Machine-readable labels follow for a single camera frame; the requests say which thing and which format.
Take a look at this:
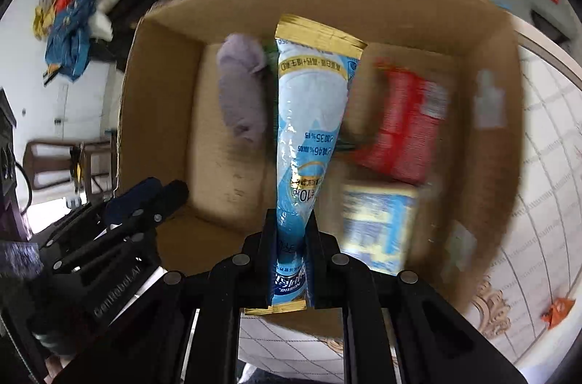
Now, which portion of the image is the purple plush toy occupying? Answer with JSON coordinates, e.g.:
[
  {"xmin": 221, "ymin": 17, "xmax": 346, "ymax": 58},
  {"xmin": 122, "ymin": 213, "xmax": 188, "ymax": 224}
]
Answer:
[{"xmin": 216, "ymin": 33, "xmax": 267, "ymax": 145}]

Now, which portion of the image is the green snack packet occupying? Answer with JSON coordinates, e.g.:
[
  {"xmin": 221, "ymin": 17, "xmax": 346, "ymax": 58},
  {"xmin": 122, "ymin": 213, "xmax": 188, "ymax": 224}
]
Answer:
[{"xmin": 275, "ymin": 37, "xmax": 363, "ymax": 156}]

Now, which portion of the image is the blue tube packet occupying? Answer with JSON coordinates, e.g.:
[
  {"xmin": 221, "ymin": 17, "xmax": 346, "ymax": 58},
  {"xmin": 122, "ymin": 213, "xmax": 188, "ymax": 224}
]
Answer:
[{"xmin": 245, "ymin": 15, "xmax": 367, "ymax": 316}]

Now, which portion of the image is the blue yellow tissue pack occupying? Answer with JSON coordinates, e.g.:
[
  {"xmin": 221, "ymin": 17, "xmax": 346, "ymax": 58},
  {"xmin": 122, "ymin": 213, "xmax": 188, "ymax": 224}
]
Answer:
[{"xmin": 340, "ymin": 183, "xmax": 417, "ymax": 276}]

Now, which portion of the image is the red snack packet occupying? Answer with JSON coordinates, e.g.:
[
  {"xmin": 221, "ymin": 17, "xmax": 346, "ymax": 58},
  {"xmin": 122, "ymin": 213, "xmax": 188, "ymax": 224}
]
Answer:
[{"xmin": 352, "ymin": 58, "xmax": 449, "ymax": 185}]

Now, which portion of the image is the orange snack packet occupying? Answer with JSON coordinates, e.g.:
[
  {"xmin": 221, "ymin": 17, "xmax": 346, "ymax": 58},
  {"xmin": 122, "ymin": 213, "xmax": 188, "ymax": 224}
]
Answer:
[{"xmin": 542, "ymin": 297, "xmax": 576, "ymax": 330}]

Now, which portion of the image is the dark wooden chair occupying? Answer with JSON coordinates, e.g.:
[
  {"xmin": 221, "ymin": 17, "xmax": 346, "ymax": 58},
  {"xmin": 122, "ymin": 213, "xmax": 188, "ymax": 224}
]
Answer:
[{"xmin": 22, "ymin": 129, "xmax": 117, "ymax": 201}]

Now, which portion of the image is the pile of clothes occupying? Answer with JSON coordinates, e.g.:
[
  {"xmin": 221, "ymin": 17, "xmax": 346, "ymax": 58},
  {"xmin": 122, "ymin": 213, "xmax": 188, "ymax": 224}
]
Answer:
[{"xmin": 32, "ymin": 0, "xmax": 97, "ymax": 85}]

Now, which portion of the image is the open cardboard box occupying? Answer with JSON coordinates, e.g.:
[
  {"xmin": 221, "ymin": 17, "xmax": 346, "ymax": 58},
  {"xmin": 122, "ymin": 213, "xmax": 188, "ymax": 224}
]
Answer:
[{"xmin": 118, "ymin": 0, "xmax": 523, "ymax": 311}]

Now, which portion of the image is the patterned table mat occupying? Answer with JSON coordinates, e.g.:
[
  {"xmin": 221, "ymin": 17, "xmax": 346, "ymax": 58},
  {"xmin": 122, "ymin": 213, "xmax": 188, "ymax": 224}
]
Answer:
[{"xmin": 236, "ymin": 42, "xmax": 582, "ymax": 384}]

